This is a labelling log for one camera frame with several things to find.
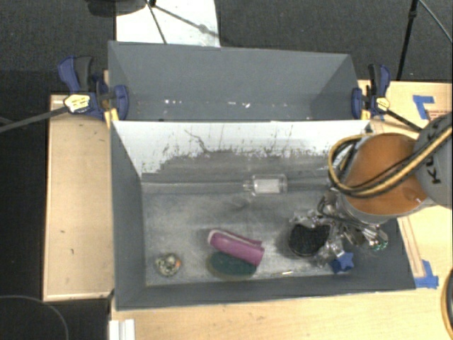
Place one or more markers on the grey metal bin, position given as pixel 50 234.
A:
pixel 212 204

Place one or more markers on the pale wood flat board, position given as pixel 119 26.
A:
pixel 78 207

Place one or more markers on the black mesh round pad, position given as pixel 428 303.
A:
pixel 307 240

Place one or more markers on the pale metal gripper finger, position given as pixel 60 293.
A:
pixel 304 220
pixel 329 253

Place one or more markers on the blue star-shaped toy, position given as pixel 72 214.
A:
pixel 342 261

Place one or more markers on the purple rolled case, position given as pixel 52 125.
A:
pixel 236 246

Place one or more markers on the dark green oval pad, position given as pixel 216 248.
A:
pixel 228 267

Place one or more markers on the clear glass bottle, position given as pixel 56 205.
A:
pixel 265 185

